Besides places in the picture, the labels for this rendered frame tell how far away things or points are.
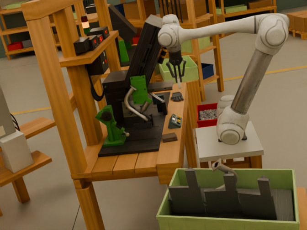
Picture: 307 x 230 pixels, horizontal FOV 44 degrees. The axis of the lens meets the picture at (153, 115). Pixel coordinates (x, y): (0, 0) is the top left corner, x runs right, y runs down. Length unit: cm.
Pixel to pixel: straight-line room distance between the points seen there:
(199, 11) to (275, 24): 362
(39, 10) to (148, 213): 202
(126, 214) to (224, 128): 160
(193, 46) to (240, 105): 326
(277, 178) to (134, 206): 180
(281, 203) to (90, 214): 126
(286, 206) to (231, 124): 54
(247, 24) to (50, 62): 112
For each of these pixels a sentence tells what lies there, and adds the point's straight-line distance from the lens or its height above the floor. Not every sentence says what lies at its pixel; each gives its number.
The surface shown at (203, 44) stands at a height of 79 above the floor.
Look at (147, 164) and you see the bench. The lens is 236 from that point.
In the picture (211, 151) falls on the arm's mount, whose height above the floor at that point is 89.
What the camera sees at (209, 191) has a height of 103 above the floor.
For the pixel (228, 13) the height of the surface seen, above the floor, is 26.
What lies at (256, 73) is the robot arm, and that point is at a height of 139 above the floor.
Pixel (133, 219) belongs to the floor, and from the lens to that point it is 340.
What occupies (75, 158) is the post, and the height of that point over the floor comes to 99.
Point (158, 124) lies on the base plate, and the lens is 283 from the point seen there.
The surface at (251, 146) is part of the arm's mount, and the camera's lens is 239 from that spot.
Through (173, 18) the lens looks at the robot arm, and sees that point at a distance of 221.
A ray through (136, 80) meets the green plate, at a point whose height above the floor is 124.
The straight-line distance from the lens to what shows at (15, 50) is 1206.
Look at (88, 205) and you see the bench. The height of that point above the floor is 64.
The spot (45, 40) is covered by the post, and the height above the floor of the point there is 173.
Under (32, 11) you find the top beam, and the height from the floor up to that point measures 189.
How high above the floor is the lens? 204
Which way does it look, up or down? 22 degrees down
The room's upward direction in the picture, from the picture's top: 10 degrees counter-clockwise
